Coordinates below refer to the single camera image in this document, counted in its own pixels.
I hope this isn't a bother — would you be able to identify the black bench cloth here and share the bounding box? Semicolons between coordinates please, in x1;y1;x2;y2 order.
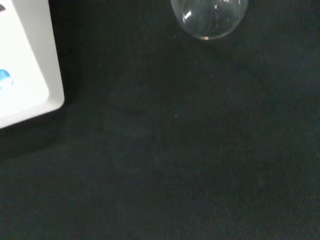
0;0;320;240

